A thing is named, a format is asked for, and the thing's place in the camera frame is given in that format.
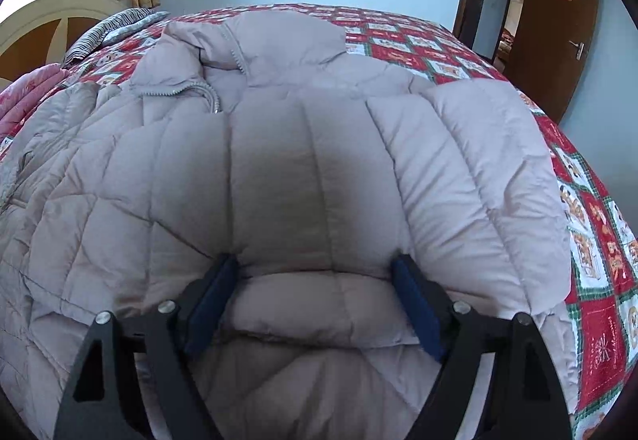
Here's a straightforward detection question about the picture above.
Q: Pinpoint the silver door handle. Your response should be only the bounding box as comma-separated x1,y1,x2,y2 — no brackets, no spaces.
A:
569,40,585,61

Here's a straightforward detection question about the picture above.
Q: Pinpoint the red patchwork bear bedspread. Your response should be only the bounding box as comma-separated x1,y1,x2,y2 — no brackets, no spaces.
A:
0,2,638,440

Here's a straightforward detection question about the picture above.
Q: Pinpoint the cream wooden headboard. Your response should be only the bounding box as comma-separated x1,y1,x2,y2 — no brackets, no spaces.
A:
1,0,128,89

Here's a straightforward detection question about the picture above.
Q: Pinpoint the beige quilted down jacket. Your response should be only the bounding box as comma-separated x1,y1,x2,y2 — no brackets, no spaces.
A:
0,9,580,440

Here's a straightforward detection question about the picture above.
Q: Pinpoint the striped grey pillow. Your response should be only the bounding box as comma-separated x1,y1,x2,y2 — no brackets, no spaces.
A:
61,8,169,68

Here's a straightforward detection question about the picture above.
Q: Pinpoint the brown wooden door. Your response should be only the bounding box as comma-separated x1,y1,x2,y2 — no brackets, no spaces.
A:
504,0,599,122

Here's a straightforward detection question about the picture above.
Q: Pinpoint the pink folded blanket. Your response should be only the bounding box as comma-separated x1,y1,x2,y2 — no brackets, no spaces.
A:
0,64,68,138

